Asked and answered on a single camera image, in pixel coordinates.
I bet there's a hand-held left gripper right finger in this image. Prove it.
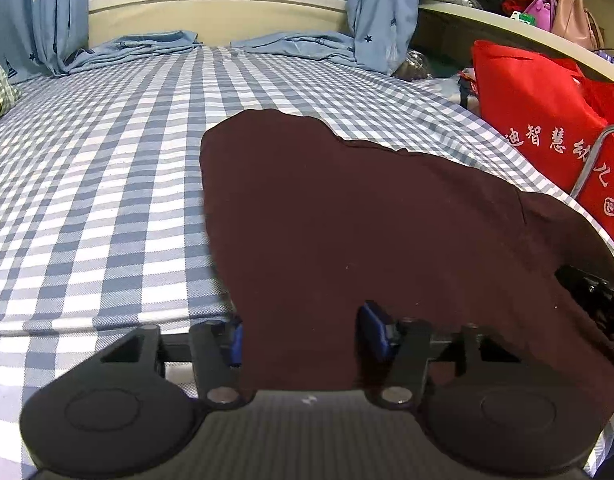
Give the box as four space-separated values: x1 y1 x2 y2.
356 300 527 409

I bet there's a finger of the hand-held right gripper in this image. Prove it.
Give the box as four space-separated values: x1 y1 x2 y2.
554 265 614 347

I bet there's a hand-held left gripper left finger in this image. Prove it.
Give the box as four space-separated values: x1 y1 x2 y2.
99 319 246 409

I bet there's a dark maroon t-shirt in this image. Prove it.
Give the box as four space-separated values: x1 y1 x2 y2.
199 109 614 427

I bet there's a red fabric bag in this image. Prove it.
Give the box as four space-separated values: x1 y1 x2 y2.
470 40 614 262

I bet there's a blue checked bed sheet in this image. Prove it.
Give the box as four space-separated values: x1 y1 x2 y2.
0 45 614 480

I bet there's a clear plastic bag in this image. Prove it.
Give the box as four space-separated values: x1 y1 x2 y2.
396 50 432 82

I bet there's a pink handbag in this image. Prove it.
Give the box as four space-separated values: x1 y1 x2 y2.
551 0 605 53

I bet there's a purple bag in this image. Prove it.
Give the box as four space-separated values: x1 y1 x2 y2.
522 0 559 34

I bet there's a blue star-print curtain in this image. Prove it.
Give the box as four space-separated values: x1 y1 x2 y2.
231 0 423 77
0 0 204 79

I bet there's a green checked pillow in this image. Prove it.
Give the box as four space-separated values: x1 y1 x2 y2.
0 55 22 107

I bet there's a white wall shelf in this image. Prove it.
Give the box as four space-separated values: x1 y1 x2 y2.
417 0 614 86

